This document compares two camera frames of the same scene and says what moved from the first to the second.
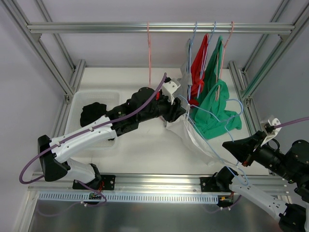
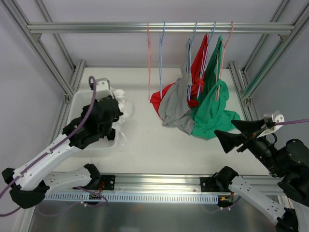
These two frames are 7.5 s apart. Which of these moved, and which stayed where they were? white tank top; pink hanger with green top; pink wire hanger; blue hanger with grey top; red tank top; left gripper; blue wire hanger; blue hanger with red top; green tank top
Moved: blue wire hanger; left gripper; white tank top
Stayed: red tank top; pink hanger with green top; pink wire hanger; green tank top; blue hanger with grey top; blue hanger with red top
